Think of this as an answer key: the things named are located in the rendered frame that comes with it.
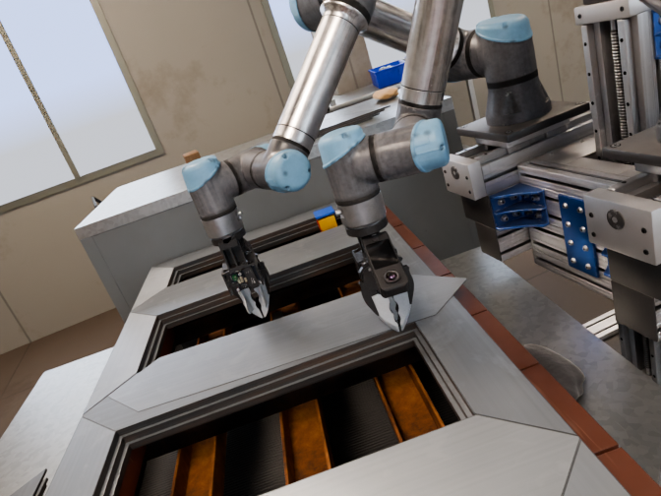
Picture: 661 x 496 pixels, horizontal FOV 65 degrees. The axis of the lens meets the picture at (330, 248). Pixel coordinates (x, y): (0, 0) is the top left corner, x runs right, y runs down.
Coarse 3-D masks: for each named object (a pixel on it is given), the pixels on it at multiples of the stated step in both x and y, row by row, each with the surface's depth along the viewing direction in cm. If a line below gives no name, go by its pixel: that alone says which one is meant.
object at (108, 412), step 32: (160, 320) 133; (192, 320) 133; (352, 352) 93; (384, 352) 93; (224, 384) 94; (256, 384) 92; (288, 384) 92; (448, 384) 78; (96, 416) 98; (128, 416) 94; (160, 416) 92; (192, 416) 92; (128, 448) 90
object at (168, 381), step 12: (192, 348) 110; (168, 360) 109; (180, 360) 107; (156, 372) 106; (168, 372) 104; (180, 372) 103; (156, 384) 101; (168, 384) 100; (180, 384) 99; (156, 396) 97; (168, 396) 96; (180, 396) 95; (144, 408) 95
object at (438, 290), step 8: (416, 280) 106; (424, 280) 105; (432, 280) 104; (440, 280) 103; (448, 280) 102; (424, 288) 102; (432, 288) 101; (440, 288) 101; (448, 288) 100; (432, 296) 99; (440, 296) 98; (448, 296) 97; (432, 304) 96; (440, 304) 95
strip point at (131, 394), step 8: (152, 368) 108; (136, 376) 107; (144, 376) 106; (152, 376) 105; (128, 384) 105; (136, 384) 104; (144, 384) 103; (112, 392) 104; (120, 392) 103; (128, 392) 102; (136, 392) 101; (144, 392) 100; (120, 400) 100; (128, 400) 99; (136, 400) 98; (136, 408) 96
